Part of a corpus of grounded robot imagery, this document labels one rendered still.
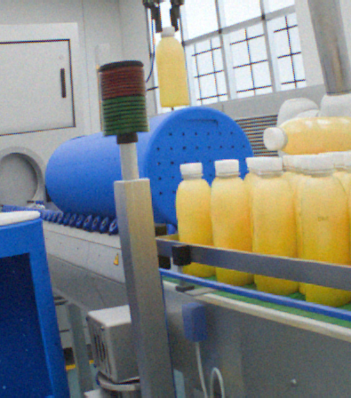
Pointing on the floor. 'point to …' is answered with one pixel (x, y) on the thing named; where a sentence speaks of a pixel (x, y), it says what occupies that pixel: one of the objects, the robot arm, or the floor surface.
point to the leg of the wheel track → (79, 347)
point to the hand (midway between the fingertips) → (165, 19)
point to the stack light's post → (144, 287)
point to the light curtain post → (99, 67)
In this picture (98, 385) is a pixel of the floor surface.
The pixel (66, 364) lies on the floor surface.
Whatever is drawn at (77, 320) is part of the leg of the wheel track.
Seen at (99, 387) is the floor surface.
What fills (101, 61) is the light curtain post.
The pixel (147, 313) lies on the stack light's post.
